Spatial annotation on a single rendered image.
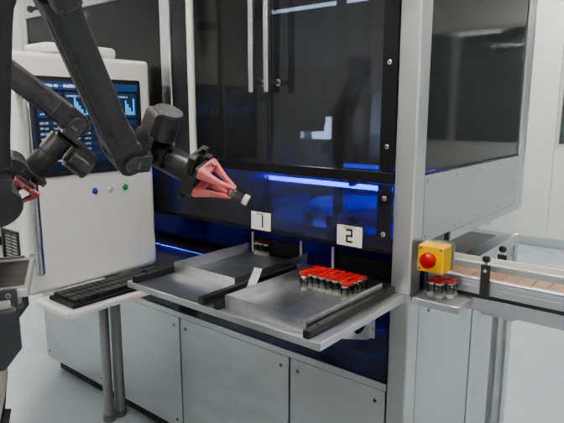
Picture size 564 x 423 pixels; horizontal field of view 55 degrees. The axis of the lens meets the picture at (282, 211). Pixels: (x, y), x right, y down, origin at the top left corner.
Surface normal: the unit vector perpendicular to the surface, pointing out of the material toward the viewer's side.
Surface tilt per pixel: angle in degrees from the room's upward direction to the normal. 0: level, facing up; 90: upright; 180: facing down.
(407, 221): 90
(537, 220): 90
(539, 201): 90
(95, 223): 90
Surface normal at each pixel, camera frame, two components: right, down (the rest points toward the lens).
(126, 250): 0.77, 0.11
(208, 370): -0.63, 0.14
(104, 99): 0.68, 0.55
